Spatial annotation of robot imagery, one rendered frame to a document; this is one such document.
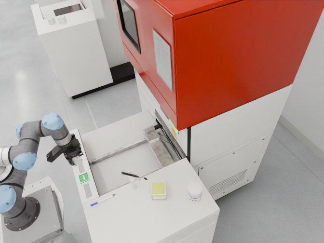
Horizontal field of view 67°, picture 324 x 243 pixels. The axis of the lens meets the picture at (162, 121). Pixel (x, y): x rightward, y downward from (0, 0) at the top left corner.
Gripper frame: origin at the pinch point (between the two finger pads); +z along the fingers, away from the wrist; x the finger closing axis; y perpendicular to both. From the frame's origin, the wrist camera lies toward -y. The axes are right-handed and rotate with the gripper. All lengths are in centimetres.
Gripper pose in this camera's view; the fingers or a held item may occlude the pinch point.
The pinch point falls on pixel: (74, 164)
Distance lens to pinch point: 138.5
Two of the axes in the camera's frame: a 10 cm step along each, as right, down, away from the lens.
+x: -4.3, -6.5, 6.3
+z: 0.7, 6.7, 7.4
